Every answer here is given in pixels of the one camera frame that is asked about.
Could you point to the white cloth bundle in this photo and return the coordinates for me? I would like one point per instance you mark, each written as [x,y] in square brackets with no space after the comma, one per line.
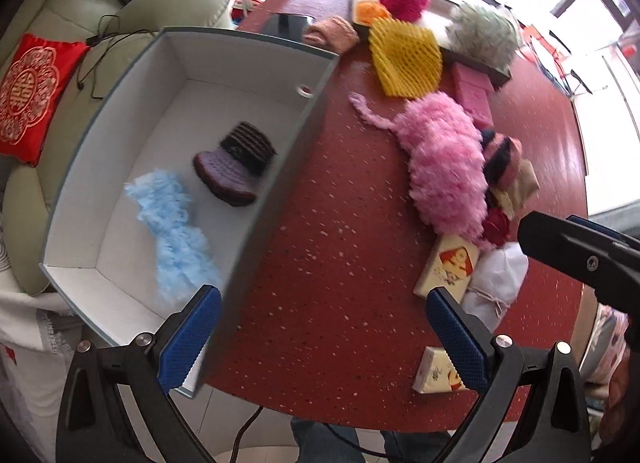
[495,284]

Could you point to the beige chair with cushion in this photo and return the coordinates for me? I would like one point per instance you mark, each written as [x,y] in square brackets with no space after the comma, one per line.
[598,343]

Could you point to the green mesh bath sponge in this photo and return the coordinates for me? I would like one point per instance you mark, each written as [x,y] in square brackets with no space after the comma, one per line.
[484,33]

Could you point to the dark red fabric rose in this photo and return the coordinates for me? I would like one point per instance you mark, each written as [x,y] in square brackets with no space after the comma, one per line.
[496,227]

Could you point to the orange yarn ball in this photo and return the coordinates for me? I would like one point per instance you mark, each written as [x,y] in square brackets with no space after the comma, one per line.
[368,11]

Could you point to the light blue fluffy scarf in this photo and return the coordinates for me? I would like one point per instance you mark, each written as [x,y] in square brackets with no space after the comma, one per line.
[183,259]

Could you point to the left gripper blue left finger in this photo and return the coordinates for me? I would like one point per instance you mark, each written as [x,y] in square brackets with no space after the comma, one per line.
[183,335]

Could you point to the red embroidered cushion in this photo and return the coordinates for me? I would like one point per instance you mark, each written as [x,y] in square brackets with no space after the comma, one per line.
[30,91]

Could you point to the pink navy striped sock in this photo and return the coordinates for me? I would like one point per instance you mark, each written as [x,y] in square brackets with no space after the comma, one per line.
[502,155]

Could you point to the grey storage box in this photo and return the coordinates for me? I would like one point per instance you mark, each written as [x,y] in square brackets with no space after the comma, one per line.
[134,232]

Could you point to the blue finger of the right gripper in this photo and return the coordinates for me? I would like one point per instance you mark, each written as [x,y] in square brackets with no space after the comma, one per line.
[610,268]
[590,231]

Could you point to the yellow foam net sleeve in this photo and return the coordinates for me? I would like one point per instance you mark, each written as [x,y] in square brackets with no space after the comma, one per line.
[406,57]

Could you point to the purple green knitted bootie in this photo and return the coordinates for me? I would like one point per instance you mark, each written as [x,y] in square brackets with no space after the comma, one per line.
[232,171]

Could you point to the person's right hand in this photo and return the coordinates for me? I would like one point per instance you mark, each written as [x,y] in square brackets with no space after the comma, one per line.
[614,414]

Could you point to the black phone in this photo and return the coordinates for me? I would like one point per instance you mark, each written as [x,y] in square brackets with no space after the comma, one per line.
[289,26]

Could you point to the tissue pack with bear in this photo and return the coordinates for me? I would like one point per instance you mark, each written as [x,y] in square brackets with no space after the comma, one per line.
[436,374]

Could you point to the beige sock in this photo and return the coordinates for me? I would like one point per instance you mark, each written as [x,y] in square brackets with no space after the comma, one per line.
[524,186]

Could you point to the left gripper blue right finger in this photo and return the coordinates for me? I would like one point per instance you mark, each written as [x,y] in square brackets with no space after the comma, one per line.
[466,341]

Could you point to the pink foam block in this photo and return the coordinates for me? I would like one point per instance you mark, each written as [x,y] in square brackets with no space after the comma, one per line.
[473,89]

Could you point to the peach rolled sock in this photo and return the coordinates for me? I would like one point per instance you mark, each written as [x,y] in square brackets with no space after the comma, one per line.
[333,34]

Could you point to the pink fluffy yarn scarf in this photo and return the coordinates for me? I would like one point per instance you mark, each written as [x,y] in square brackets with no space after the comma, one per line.
[446,162]

